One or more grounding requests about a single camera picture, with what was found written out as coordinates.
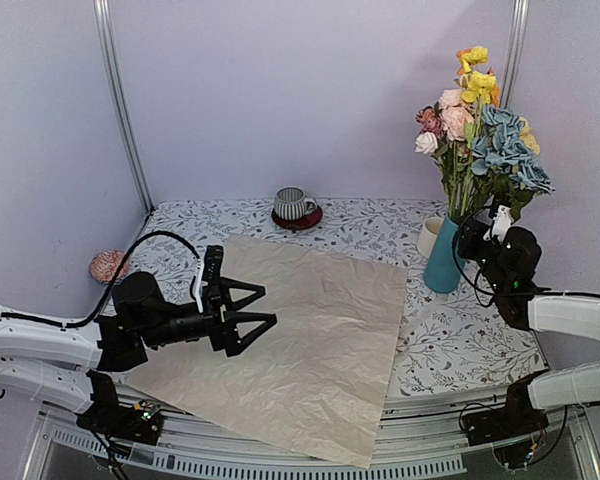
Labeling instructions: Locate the orange poppy stem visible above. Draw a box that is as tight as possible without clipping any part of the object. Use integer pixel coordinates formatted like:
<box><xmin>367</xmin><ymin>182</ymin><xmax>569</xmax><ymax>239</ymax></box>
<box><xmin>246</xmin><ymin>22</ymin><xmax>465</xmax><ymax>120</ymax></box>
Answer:
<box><xmin>454</xmin><ymin>48</ymin><xmax>502</xmax><ymax>109</ymax></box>

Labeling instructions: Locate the cream wrapping paper sheet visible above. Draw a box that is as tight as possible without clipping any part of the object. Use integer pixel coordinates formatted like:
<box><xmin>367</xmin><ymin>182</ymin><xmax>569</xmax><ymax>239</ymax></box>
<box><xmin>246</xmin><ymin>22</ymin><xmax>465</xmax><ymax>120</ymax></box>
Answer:
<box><xmin>125</xmin><ymin>235</ymin><xmax>406</xmax><ymax>468</ymax></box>

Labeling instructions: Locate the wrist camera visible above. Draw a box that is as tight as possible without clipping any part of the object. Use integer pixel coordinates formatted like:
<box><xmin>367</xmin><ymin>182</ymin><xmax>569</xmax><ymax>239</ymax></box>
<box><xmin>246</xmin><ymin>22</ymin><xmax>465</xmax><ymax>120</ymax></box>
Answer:
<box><xmin>190</xmin><ymin>245</ymin><xmax>224</xmax><ymax>312</ymax></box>
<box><xmin>483</xmin><ymin>205</ymin><xmax>514</xmax><ymax>243</ymax></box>

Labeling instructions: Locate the dark red saucer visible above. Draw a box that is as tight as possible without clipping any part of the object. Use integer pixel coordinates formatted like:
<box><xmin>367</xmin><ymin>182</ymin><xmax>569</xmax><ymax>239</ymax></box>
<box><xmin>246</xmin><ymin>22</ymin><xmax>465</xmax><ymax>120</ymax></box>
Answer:
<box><xmin>271</xmin><ymin>203</ymin><xmax>324</xmax><ymax>231</ymax></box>

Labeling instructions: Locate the yellow rose stem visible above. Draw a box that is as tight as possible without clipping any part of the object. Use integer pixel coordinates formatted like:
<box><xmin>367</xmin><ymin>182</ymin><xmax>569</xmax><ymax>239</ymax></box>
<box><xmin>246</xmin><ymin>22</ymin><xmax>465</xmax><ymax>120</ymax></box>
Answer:
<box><xmin>519</xmin><ymin>117</ymin><xmax>541</xmax><ymax>156</ymax></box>

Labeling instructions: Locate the striped cup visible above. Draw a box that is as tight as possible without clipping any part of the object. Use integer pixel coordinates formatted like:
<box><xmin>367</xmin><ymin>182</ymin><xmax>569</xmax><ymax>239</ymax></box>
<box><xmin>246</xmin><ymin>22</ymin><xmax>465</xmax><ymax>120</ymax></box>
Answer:
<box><xmin>274</xmin><ymin>187</ymin><xmax>317</xmax><ymax>221</ymax></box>

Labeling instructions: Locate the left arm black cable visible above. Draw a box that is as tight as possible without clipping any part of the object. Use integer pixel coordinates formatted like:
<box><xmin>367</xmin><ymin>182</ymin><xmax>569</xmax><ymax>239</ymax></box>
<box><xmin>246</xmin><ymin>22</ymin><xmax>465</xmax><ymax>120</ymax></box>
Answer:
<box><xmin>0</xmin><ymin>230</ymin><xmax>204</xmax><ymax>331</ymax></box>

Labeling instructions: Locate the yellow poppy stem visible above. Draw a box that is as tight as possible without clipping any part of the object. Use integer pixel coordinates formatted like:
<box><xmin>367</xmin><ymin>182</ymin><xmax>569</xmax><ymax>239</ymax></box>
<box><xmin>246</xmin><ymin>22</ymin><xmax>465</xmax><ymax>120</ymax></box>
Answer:
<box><xmin>457</xmin><ymin>45</ymin><xmax>499</xmax><ymax>131</ymax></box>

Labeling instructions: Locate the aluminium frame post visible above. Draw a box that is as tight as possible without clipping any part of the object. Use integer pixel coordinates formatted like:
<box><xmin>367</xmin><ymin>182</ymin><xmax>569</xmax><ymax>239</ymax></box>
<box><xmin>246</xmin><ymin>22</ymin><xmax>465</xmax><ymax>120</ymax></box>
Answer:
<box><xmin>93</xmin><ymin>0</ymin><xmax>155</xmax><ymax>215</ymax></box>
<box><xmin>478</xmin><ymin>1</ymin><xmax>529</xmax><ymax>135</ymax></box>

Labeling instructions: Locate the aluminium table front rail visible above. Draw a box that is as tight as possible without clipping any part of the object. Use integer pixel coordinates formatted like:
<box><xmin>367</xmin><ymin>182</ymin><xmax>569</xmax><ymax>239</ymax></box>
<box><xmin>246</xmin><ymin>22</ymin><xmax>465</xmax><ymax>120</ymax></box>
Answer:
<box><xmin>22</xmin><ymin>391</ymin><xmax>600</xmax><ymax>479</ymax></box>

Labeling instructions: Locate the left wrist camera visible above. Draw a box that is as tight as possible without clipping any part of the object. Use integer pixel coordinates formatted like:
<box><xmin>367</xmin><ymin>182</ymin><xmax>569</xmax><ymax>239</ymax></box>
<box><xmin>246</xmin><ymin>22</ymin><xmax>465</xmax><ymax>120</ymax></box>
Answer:
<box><xmin>190</xmin><ymin>245</ymin><xmax>224</xmax><ymax>312</ymax></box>

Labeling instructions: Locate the white and mauve rose stem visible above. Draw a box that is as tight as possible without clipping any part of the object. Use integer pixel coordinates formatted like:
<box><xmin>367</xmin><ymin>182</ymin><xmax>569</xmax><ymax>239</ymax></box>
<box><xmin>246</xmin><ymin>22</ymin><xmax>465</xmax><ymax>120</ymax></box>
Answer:
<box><xmin>415</xmin><ymin>105</ymin><xmax>460</xmax><ymax>222</ymax></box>

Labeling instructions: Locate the teal vase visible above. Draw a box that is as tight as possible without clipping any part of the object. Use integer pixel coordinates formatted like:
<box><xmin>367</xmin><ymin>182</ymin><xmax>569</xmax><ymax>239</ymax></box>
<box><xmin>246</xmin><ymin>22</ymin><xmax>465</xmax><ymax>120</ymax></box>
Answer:
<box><xmin>423</xmin><ymin>216</ymin><xmax>465</xmax><ymax>294</ymax></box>

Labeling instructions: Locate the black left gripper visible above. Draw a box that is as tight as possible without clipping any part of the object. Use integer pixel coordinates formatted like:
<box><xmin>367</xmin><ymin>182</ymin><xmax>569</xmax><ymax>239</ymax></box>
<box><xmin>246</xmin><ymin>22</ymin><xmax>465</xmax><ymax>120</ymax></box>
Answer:
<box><xmin>140</xmin><ymin>277</ymin><xmax>278</xmax><ymax>357</ymax></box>

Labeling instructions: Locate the left aluminium frame post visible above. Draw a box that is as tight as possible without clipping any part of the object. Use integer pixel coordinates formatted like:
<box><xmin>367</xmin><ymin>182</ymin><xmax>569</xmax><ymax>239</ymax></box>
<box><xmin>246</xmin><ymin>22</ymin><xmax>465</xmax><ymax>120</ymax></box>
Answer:
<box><xmin>93</xmin><ymin>0</ymin><xmax>155</xmax><ymax>215</ymax></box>

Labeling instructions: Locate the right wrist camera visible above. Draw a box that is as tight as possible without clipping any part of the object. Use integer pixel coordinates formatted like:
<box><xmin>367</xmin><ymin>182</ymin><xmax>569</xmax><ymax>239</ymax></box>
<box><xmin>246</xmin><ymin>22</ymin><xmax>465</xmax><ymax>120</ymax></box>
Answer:
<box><xmin>483</xmin><ymin>205</ymin><xmax>514</xmax><ymax>243</ymax></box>

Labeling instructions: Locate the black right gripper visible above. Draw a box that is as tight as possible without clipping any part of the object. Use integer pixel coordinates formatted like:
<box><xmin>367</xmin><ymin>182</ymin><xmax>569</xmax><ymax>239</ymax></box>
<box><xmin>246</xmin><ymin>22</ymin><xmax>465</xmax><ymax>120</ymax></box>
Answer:
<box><xmin>458</xmin><ymin>216</ymin><xmax>512</xmax><ymax>297</ymax></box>

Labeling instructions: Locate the right aluminium frame post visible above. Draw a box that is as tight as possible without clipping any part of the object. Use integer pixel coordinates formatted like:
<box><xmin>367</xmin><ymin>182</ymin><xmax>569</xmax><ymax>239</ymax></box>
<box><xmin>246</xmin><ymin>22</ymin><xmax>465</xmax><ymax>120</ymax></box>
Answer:
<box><xmin>478</xmin><ymin>1</ymin><xmax>529</xmax><ymax>135</ymax></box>

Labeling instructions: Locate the cream mug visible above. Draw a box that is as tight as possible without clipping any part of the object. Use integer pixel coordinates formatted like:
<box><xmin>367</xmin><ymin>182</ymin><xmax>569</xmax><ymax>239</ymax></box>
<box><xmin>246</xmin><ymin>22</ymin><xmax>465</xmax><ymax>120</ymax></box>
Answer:
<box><xmin>417</xmin><ymin>217</ymin><xmax>443</xmax><ymax>258</ymax></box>

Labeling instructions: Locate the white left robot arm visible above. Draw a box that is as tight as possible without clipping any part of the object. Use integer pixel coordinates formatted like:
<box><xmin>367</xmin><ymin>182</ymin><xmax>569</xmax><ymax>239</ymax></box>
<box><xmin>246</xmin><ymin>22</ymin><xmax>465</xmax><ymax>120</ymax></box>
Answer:
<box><xmin>0</xmin><ymin>272</ymin><xmax>277</xmax><ymax>445</ymax></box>

